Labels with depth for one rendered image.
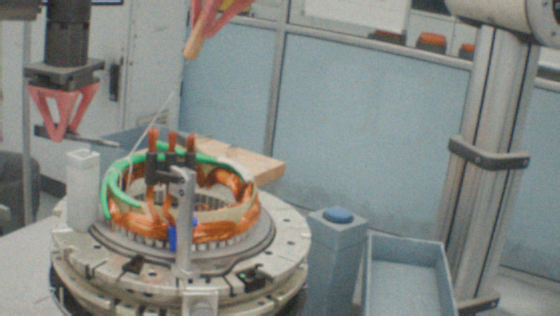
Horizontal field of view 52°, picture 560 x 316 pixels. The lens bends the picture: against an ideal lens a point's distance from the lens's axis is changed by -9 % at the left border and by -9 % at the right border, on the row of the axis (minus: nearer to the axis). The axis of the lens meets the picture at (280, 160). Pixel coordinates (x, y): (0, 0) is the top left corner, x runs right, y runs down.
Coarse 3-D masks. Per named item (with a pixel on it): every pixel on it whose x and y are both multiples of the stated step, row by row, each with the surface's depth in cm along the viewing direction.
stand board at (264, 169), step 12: (204, 144) 113; (216, 144) 114; (228, 144) 114; (216, 156) 108; (240, 156) 109; (252, 156) 110; (264, 156) 110; (252, 168) 104; (264, 168) 105; (276, 168) 106; (264, 180) 104
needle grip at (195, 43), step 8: (200, 16) 66; (216, 16) 66; (200, 24) 66; (192, 32) 67; (200, 32) 66; (192, 40) 67; (200, 40) 67; (184, 48) 68; (192, 48) 67; (200, 48) 68; (192, 56) 67
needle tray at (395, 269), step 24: (384, 240) 85; (408, 240) 84; (384, 264) 85; (408, 264) 86; (432, 264) 85; (384, 288) 79; (408, 288) 79; (432, 288) 80; (360, 312) 73; (384, 312) 73; (408, 312) 73; (432, 312) 74; (456, 312) 67
